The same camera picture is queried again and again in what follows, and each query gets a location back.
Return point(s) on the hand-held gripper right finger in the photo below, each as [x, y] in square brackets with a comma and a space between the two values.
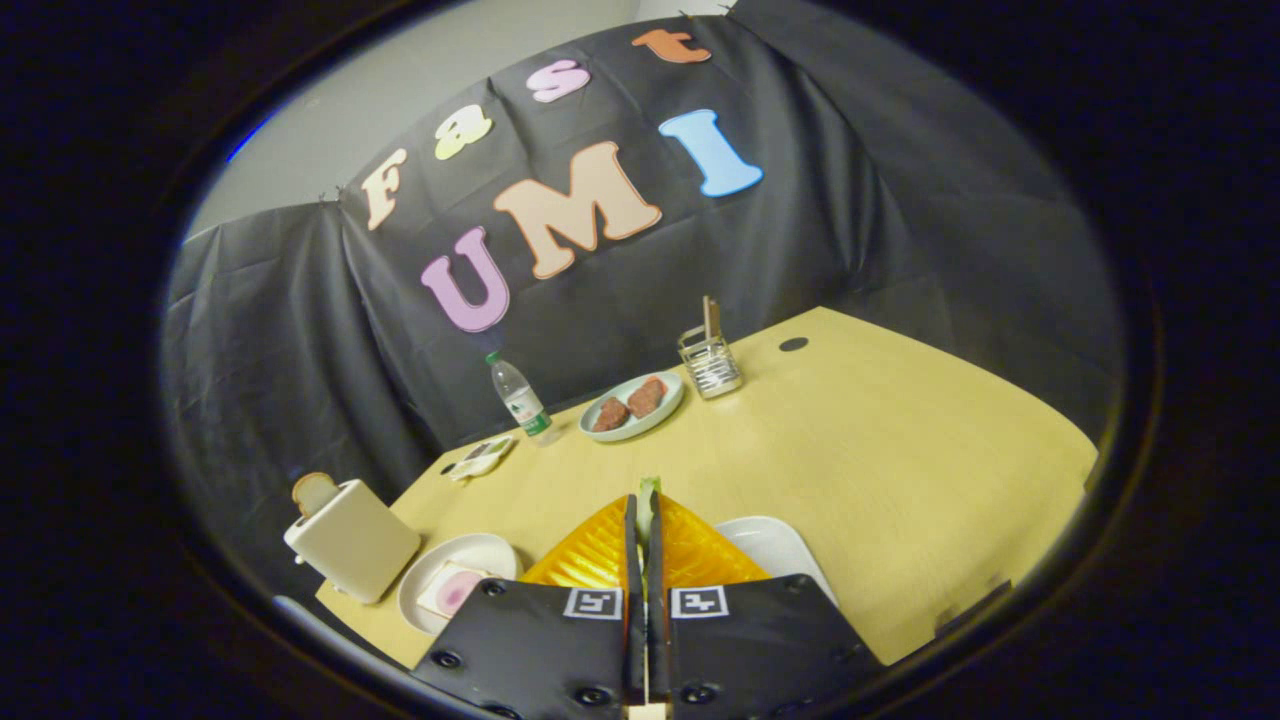
[760, 650]

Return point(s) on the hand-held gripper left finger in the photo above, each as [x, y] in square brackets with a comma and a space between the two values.
[540, 650]

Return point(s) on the green lettuce leaf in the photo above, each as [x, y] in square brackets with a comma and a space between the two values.
[650, 500]

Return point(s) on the toasted bread slice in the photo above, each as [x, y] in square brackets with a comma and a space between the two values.
[315, 493]

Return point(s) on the pink ham slice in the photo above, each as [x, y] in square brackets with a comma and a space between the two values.
[460, 592]

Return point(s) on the white square plate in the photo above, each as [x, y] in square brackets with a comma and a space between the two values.
[770, 545]

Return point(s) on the white round plate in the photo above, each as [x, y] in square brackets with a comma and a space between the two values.
[480, 552]

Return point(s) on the white bread slice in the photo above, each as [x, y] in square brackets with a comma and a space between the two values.
[430, 594]

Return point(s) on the white divided spice dish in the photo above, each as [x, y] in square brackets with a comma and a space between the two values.
[485, 458]

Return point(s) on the cream white toaster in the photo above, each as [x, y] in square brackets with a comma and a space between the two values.
[350, 545]

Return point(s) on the pale green round plate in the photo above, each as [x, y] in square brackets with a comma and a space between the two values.
[628, 432]

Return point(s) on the brown meat piece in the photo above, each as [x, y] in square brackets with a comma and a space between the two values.
[646, 397]
[610, 415]

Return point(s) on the clear plastic water bottle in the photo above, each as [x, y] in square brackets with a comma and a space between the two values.
[520, 400]

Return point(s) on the clear glass utensil holder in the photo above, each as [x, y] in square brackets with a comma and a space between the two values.
[712, 370]

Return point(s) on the thin wooden stick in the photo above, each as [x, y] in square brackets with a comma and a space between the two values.
[706, 320]

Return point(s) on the brown wooden spoon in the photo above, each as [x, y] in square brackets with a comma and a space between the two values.
[714, 318]

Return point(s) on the black backdrop cloth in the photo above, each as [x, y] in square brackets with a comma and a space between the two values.
[850, 200]

